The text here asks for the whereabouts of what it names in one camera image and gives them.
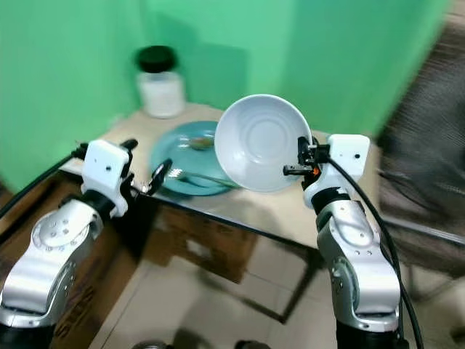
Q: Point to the metal fork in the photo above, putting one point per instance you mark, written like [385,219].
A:
[200,177]

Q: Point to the white ceramic bowl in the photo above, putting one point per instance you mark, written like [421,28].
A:
[261,142]

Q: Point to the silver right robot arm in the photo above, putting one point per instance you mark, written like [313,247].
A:
[356,254]

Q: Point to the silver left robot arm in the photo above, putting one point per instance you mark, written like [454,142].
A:
[51,254]

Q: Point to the teal glass plate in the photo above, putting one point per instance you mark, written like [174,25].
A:
[182,156]

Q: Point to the small brown cardboard box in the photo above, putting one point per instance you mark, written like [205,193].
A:
[207,243]

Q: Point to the white jar with black lid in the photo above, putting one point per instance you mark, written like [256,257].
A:
[161,91]

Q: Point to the dark grey upholstered furniture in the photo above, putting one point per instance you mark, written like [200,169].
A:
[425,145]

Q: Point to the large printed cardboard box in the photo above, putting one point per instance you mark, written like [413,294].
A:
[89,291]

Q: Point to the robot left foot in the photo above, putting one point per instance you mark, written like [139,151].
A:
[148,345]

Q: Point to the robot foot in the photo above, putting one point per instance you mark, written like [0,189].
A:
[251,345]
[148,345]

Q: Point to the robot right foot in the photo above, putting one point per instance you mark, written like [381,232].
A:
[251,345]

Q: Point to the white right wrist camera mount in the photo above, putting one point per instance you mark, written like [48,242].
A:
[349,154]

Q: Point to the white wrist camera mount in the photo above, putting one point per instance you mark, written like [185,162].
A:
[349,154]
[105,167]

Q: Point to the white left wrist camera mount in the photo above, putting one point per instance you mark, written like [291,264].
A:
[105,167]

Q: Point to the beige table with black frame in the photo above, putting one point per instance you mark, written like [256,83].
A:
[269,214]

